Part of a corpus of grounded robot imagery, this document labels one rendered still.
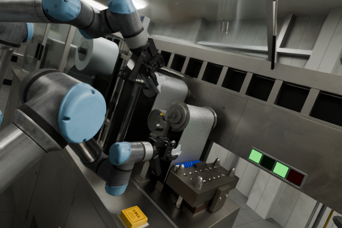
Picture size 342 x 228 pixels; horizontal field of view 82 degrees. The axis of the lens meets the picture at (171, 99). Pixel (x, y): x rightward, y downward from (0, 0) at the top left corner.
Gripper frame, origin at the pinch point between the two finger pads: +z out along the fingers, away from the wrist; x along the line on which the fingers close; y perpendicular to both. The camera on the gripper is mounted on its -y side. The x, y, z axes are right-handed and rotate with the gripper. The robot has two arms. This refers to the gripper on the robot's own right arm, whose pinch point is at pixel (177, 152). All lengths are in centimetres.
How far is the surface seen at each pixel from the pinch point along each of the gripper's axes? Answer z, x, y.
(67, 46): -24, 102, 28
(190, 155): 11.0, -0.2, -2.4
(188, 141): 4.5, -0.3, 5.8
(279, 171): 29.3, -35.8, 8.6
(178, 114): -4.6, 3.9, 17.6
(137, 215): -25.4, -10.5, -16.6
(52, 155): -29, 62, -35
